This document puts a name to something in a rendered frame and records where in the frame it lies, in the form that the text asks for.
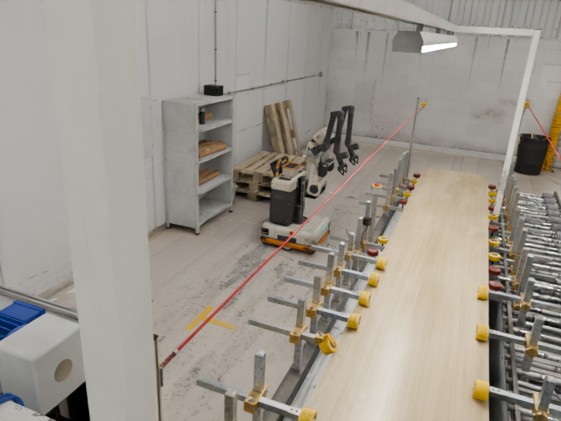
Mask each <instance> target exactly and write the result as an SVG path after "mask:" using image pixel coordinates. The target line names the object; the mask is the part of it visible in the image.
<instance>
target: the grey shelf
mask: <svg viewBox="0 0 561 421"><path fill-rule="evenodd" d="M187 98H191V99H187ZM201 99H202V100H201ZM232 101H233V102H232ZM162 105H163V127H164V171H165V194H166V215H167V226H166V227H167V228H168V229H170V228H171V226H169V223H172V224H176V225H180V226H187V227H191V228H195V234H196V235H199V234H200V225H201V224H203V223H204V222H205V221H207V220H208V219H210V218H212V217H214V216H216V215H217V214H219V213H220V212H221V211H223V210H225V209H226V208H228V207H229V206H230V210H229V212H230V213H231V212H233V211H232V203H233V148H234V96H229V95H222V96H218V97H217V96H209V95H204V93H202V94H193V95H189V96H184V97H179V98H175V99H166V100H162ZM232 106H233V107H232ZM200 107H204V108H205V112H206V113H208V112H211V113H212V114H213V118H212V119H207V120H206V121H205V124H200V122H198V113H199V112H200ZM193 115H194V123H193ZM230 126H231V147H230ZM205 139H206V140H207V141H210V140H213V141H214V142H217V141H222V142H223V143H225V144H226V146H227V147H226V149H224V150H221V151H218V152H216V153H213V154H211V155H207V156H205V157H203V158H200V159H199V148H198V142H199V141H202V140H205ZM206 161H207V168H209V170H210V171H211V172H213V171H215V170H218V171H219V172H220V174H219V175H218V176H216V177H215V178H213V179H211V180H208V181H207V182H205V183H204V184H202V185H199V170H202V169H204V168H206ZM231 163H232V164H231ZM194 173H195V177H196V178H195V180H194ZM195 182H196V183H195ZM168 184H169V187H168Z"/></svg>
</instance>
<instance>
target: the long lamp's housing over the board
mask: <svg viewBox="0 0 561 421"><path fill-rule="evenodd" d="M450 43H455V44H456V46H457V36H452V35H446V34H439V33H426V32H419V31H402V30H399V31H398V32H397V34H396V36H395V37H394V39H393V40H392V52H404V53H422V47H424V46H432V45H441V44H450Z"/></svg>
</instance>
